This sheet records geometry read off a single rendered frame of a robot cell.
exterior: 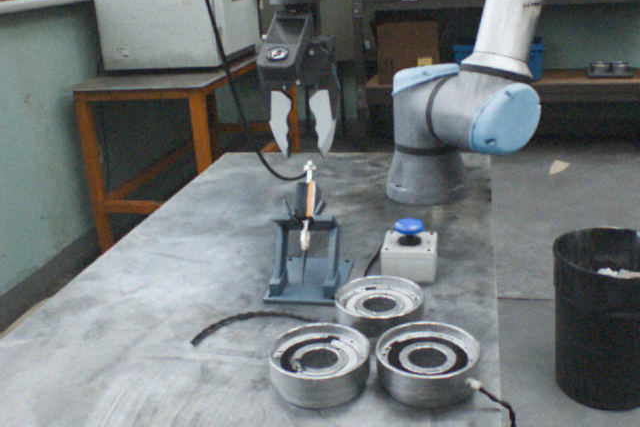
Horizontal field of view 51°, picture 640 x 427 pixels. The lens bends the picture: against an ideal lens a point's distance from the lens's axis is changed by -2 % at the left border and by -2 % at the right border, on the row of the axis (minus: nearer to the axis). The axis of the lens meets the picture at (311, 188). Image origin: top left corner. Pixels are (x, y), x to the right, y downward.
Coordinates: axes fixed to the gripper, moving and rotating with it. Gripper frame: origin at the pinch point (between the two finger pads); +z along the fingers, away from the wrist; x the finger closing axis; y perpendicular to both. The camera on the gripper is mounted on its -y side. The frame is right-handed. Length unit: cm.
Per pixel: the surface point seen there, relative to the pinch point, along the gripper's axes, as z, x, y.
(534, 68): 45, -64, 327
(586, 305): 65, -53, 81
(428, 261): 14.9, -16.2, -1.6
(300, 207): 7.1, 0.4, -2.8
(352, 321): 15.1, -8.4, -17.5
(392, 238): 13.7, -11.0, 2.9
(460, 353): 15.3, -20.4, -22.7
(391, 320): 14.6, -12.8, -17.8
